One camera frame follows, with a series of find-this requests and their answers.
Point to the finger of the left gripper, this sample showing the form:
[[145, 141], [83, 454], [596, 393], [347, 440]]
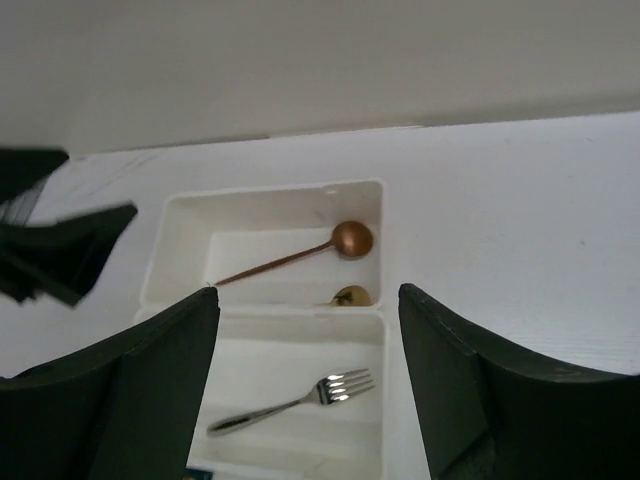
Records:
[[63, 260], [24, 173]]

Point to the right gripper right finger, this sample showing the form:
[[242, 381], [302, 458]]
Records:
[[489, 408]]

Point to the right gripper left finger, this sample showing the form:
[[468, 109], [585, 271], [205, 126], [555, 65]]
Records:
[[123, 408]]

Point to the silver fork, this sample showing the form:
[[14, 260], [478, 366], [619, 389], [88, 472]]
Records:
[[327, 391]]

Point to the gold spoon green handle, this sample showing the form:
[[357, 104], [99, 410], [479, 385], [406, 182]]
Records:
[[350, 296]]

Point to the copper spoon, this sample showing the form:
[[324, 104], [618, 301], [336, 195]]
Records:
[[350, 239]]

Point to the near white container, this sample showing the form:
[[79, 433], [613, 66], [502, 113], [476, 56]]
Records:
[[263, 359]]

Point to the white container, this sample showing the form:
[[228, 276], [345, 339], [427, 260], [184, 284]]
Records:
[[207, 236], [263, 359]]

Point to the far white container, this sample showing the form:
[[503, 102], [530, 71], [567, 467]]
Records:
[[207, 236]]

